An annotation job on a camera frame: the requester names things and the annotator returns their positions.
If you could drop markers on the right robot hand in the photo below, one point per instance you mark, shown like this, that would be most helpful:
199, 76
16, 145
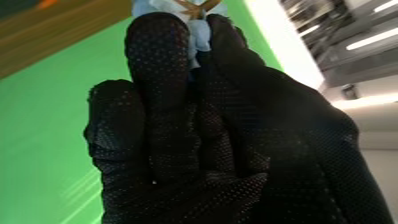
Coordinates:
237, 140

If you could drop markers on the blue flower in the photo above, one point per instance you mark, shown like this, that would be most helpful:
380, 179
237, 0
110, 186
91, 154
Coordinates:
199, 33

